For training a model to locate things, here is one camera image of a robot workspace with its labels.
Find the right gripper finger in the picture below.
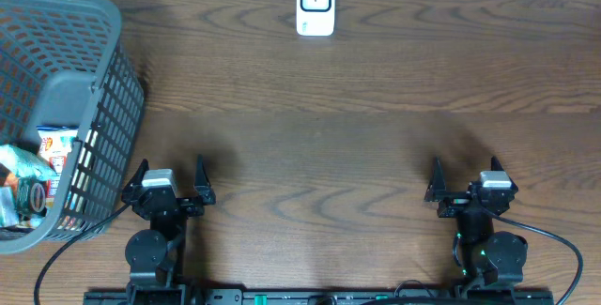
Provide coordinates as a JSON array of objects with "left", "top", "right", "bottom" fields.
[
  {"left": 489, "top": 157, "right": 514, "bottom": 188},
  {"left": 425, "top": 157, "right": 446, "bottom": 200}
]

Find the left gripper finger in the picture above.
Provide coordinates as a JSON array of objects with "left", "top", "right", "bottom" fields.
[
  {"left": 193, "top": 155, "right": 211, "bottom": 195},
  {"left": 124, "top": 159, "right": 149, "bottom": 191}
]

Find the green Zam-Buk tin box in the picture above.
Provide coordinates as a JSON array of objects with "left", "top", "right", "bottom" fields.
[{"left": 16, "top": 178, "right": 46, "bottom": 216}]

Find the light green candy packet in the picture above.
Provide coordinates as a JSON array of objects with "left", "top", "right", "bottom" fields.
[{"left": 1, "top": 145, "right": 57, "bottom": 185}]

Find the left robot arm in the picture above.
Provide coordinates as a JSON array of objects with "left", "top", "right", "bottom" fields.
[{"left": 121, "top": 156, "right": 216, "bottom": 304}]

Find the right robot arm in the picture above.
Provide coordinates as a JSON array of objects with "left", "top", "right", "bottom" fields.
[{"left": 424, "top": 157, "right": 528, "bottom": 297}]

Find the white barcode scanner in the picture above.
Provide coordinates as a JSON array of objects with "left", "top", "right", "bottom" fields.
[{"left": 296, "top": 0, "right": 336, "bottom": 37}]

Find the teal silver small box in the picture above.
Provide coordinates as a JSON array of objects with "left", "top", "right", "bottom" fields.
[{"left": 0, "top": 187, "right": 19, "bottom": 228}]

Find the grey plastic mesh basket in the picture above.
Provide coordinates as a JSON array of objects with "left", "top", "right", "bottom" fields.
[{"left": 1, "top": 0, "right": 145, "bottom": 254}]

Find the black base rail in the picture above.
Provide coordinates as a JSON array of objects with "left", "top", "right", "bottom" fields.
[{"left": 83, "top": 288, "right": 553, "bottom": 305}]

